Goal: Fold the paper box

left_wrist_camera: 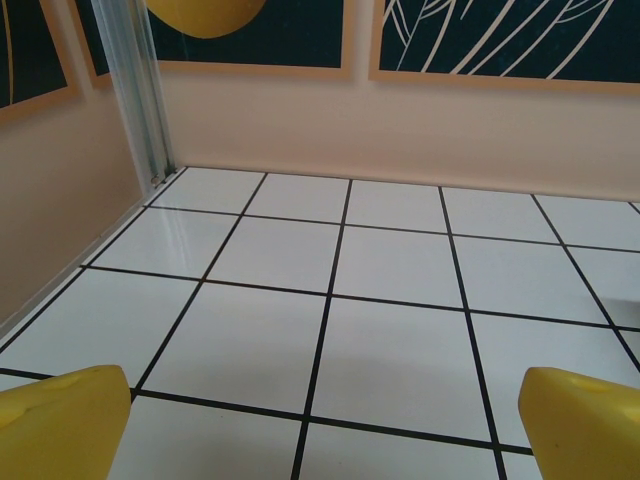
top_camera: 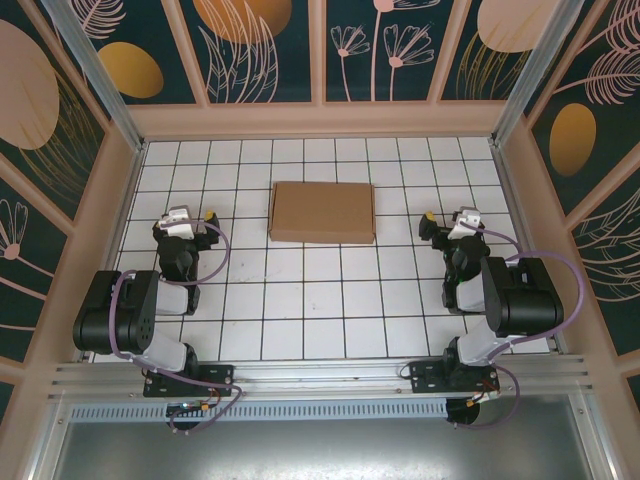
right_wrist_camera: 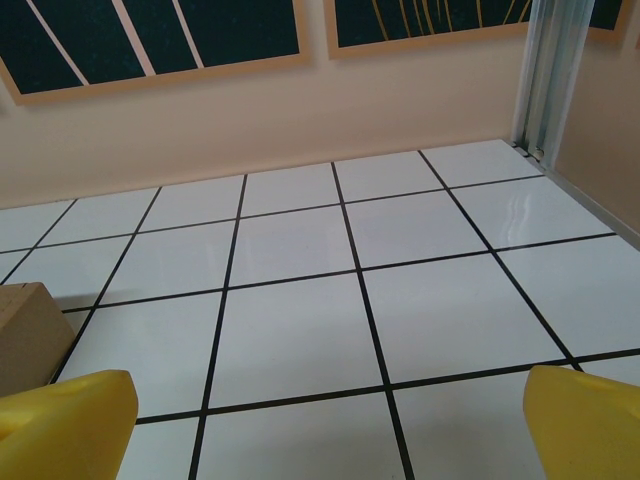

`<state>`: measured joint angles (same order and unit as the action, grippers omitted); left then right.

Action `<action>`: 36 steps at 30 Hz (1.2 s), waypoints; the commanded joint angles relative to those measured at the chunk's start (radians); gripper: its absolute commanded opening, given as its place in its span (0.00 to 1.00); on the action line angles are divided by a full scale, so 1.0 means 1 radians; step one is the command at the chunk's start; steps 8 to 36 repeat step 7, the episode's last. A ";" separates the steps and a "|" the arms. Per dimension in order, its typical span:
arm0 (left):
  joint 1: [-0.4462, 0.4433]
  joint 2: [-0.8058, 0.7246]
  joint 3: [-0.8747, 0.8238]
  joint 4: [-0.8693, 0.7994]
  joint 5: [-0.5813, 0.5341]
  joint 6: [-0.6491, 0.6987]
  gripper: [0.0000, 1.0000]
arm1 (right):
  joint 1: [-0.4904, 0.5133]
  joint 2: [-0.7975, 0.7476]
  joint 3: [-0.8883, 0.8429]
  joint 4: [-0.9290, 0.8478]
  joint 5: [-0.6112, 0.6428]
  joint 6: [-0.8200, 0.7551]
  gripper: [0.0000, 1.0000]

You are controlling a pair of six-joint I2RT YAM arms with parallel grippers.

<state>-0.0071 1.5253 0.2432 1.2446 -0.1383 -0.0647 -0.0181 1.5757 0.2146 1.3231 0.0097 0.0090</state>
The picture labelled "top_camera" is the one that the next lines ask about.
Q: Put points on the brown cardboard box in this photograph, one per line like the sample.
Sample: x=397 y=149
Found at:
x=322 y=210

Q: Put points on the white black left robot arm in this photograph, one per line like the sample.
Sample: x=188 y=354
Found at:
x=130 y=310

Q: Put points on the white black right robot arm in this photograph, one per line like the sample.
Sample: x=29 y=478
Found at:
x=525 y=300

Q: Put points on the small controller board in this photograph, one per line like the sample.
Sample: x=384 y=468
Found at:
x=192 y=407

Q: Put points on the grey metal sheet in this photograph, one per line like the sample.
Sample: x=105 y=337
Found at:
x=320 y=450

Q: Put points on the aluminium side rail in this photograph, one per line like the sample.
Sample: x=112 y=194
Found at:
x=507 y=200

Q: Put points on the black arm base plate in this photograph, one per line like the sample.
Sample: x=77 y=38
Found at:
x=220 y=375
x=422 y=377

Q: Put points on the aluminium corner post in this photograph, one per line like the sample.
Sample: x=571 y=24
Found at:
x=526 y=75
x=98 y=75

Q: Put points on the aluminium mounting rail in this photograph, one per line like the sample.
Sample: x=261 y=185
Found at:
x=320 y=372

